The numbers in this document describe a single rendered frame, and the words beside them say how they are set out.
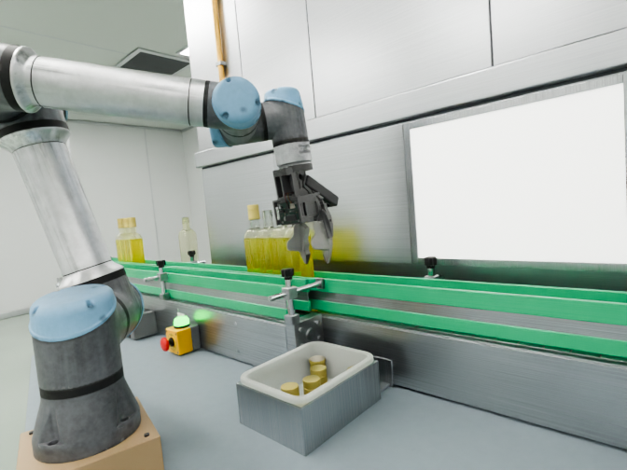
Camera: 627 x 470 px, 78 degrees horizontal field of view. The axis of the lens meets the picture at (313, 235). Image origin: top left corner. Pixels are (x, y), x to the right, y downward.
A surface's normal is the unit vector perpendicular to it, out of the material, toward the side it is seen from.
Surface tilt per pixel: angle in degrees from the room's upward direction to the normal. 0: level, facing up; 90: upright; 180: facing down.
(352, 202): 90
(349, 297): 90
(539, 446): 0
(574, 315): 90
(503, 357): 90
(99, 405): 72
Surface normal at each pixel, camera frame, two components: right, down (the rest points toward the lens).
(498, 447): -0.09, -0.99
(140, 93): 0.17, 0.26
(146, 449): 0.57, 0.01
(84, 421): 0.40, -0.29
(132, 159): 0.73, -0.01
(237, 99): 0.18, 0.04
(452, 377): -0.67, 0.11
